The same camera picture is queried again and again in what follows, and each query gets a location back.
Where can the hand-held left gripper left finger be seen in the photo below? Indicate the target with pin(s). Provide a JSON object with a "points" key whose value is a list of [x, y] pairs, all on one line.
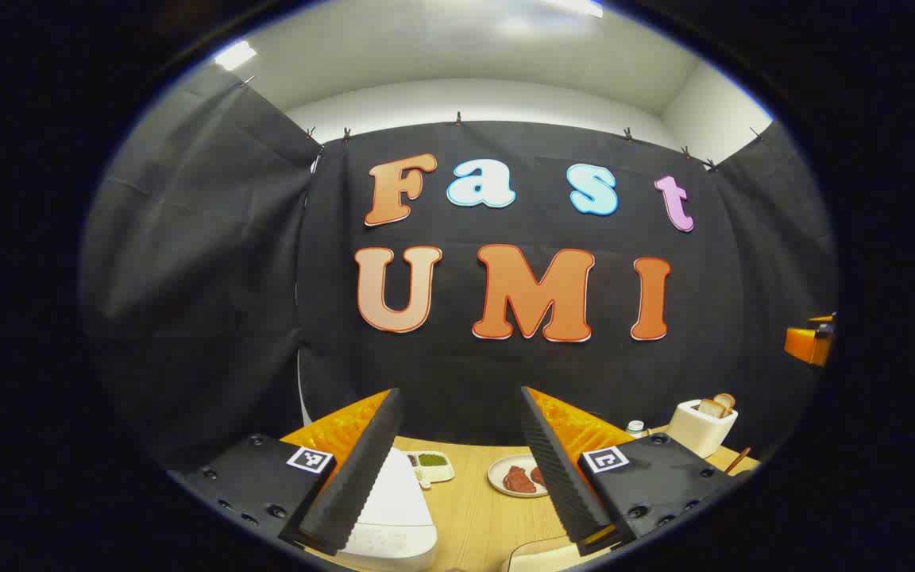
{"points": [[362, 469]]}

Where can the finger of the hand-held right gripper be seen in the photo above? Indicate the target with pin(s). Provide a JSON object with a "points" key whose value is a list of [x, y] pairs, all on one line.
{"points": [[805, 343]]}

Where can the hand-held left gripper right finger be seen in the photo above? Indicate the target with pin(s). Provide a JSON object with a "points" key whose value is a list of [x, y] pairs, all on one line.
{"points": [[557, 469]]}

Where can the white rice cooker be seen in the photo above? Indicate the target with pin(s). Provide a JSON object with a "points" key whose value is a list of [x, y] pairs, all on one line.
{"points": [[402, 516]]}

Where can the clear rice container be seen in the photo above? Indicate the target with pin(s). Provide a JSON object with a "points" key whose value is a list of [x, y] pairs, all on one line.
{"points": [[537, 556]]}

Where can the brown wooden spoon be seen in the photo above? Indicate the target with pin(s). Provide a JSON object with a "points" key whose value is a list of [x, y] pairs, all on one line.
{"points": [[739, 461]]}

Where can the red meat piece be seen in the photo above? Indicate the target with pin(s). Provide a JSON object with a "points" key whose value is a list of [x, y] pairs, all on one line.
{"points": [[538, 476], [518, 480]]}

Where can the white round plate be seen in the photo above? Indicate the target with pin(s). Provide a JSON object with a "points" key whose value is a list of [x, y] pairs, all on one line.
{"points": [[505, 485]]}

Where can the white divided sauce dish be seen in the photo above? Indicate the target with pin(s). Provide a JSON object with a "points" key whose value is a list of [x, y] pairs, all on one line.
{"points": [[434, 465]]}

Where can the white drink bottle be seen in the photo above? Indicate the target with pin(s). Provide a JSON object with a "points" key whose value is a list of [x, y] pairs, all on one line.
{"points": [[635, 429]]}

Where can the bread slice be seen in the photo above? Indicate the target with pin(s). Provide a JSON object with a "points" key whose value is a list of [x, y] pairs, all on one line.
{"points": [[710, 408], [727, 401]]}

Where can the black backdrop cloth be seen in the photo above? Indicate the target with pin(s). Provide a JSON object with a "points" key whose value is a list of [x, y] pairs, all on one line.
{"points": [[457, 373]]}

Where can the white toaster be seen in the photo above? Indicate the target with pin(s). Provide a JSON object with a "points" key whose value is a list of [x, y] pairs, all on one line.
{"points": [[696, 433]]}

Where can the ceiling light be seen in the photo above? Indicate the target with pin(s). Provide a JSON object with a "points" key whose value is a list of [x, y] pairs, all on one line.
{"points": [[235, 56], [573, 6]]}

